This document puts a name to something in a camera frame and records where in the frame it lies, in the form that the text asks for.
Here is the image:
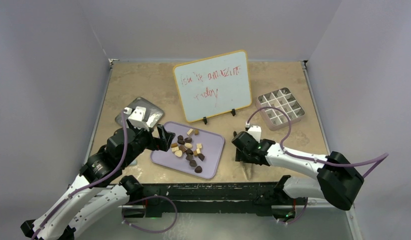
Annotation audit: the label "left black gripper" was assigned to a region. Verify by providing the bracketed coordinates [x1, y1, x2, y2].
[121, 117, 175, 167]

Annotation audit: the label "metal tweezers black tips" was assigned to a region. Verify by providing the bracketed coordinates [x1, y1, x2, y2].
[235, 149, 254, 181]

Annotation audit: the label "lilac plastic tray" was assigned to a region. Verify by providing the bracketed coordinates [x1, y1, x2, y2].
[150, 128, 225, 179]

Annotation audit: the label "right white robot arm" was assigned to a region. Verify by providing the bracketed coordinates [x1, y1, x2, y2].
[231, 131, 364, 211]

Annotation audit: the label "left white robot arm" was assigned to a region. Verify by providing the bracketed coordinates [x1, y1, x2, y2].
[20, 123, 175, 240]

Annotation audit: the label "white heart chocolate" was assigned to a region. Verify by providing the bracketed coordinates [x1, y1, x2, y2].
[174, 150, 183, 158]

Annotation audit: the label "dark round chocolate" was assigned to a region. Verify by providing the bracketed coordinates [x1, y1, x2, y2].
[184, 137, 193, 143]

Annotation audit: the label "dark heart chocolate front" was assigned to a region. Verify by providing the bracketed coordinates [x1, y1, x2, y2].
[194, 166, 203, 173]

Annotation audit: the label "silver metal box lid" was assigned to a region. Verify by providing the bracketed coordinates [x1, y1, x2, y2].
[123, 97, 164, 129]

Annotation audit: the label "light blue marker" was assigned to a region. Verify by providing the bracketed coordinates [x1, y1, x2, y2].
[129, 159, 138, 166]

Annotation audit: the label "yellow framed whiteboard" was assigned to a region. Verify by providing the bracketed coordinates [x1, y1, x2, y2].
[172, 49, 253, 123]

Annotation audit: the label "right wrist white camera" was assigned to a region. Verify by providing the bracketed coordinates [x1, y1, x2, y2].
[245, 123, 262, 142]

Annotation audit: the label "wrist white camera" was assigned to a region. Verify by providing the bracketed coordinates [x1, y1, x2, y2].
[123, 106, 151, 132]
[245, 123, 262, 142]

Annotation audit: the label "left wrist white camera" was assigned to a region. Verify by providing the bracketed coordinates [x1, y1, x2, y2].
[123, 106, 151, 132]

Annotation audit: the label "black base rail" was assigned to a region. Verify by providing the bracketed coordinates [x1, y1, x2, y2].
[124, 182, 306, 220]

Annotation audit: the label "lower purple cable loop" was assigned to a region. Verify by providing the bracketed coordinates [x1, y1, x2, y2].
[121, 194, 179, 234]

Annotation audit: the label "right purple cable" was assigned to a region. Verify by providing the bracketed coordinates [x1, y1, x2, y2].
[245, 105, 390, 180]

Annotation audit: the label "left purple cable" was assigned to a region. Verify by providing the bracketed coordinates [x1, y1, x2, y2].
[31, 109, 130, 240]

